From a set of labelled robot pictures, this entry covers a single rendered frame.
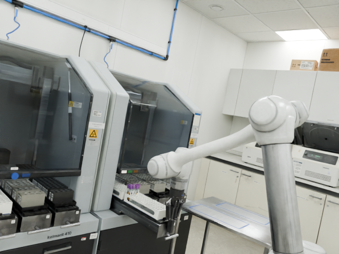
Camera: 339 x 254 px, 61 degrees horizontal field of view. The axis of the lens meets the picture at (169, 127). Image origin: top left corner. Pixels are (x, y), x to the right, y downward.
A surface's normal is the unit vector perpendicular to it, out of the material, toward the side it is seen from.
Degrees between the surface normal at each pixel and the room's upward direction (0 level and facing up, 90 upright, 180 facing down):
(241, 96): 90
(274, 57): 90
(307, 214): 90
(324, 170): 90
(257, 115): 81
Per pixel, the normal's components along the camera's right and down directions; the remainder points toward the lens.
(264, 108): -0.62, -0.16
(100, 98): 0.71, 0.17
